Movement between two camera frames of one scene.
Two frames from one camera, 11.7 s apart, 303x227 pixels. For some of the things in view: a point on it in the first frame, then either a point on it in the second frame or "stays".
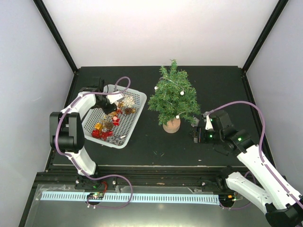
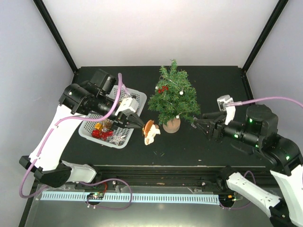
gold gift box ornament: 98,126 stays
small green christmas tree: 174,97 stays
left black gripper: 109,110 → 121,121
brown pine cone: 109,125 stays
